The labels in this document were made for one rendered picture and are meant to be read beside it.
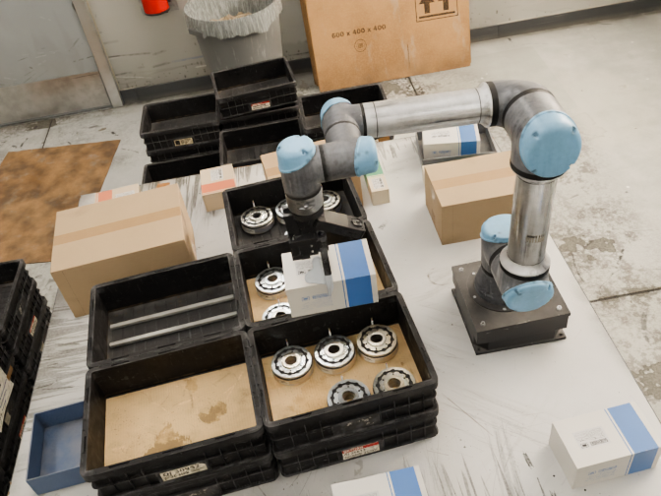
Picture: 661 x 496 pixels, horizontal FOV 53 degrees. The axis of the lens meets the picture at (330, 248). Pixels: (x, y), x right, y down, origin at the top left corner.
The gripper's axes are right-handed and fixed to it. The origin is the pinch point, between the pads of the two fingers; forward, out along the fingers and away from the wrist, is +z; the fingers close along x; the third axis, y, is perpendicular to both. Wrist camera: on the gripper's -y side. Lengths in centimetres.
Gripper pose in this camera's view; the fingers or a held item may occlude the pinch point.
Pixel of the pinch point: (329, 272)
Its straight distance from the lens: 151.8
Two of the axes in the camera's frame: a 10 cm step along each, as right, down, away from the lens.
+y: -9.8, 1.8, -0.1
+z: 1.3, 7.3, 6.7
